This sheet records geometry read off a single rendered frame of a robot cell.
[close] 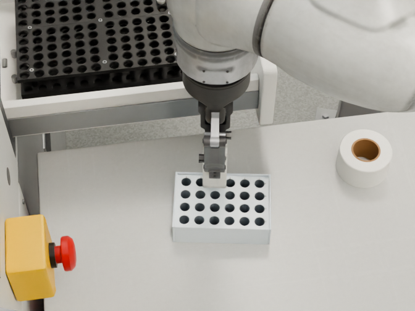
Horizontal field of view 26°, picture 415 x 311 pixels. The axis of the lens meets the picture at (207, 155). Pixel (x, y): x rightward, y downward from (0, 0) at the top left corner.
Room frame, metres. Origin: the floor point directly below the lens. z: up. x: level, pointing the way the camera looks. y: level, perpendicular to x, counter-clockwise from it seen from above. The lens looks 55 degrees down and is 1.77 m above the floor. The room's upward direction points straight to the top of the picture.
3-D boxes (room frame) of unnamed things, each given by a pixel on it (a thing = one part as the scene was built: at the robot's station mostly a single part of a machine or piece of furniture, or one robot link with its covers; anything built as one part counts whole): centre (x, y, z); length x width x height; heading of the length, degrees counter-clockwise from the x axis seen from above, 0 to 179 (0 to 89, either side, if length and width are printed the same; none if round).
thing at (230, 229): (0.61, -0.02, 0.78); 0.12 x 0.08 x 0.04; 88
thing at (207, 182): (0.63, -0.01, 0.84); 0.03 x 0.01 x 0.07; 88
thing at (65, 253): (0.49, 0.16, 0.88); 0.04 x 0.03 x 0.04; 8
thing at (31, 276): (0.49, 0.20, 0.88); 0.07 x 0.05 x 0.07; 8
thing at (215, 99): (0.64, -0.01, 0.99); 0.08 x 0.07 x 0.09; 178
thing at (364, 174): (0.69, -0.21, 0.78); 0.07 x 0.07 x 0.04
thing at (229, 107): (0.62, -0.01, 0.93); 0.04 x 0.01 x 0.11; 88
